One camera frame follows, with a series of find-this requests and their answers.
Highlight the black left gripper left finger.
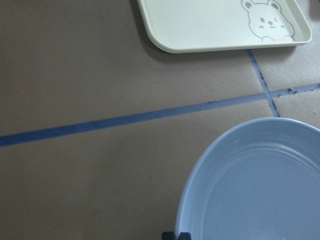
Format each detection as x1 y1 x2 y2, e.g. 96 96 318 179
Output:
162 231 175 240

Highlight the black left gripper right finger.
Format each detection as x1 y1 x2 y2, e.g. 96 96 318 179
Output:
179 232 191 240

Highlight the light blue plate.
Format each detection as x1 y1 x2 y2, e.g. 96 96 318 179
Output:
175 117 320 240

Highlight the cream bear tray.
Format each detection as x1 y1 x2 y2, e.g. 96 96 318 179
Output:
137 0 312 54

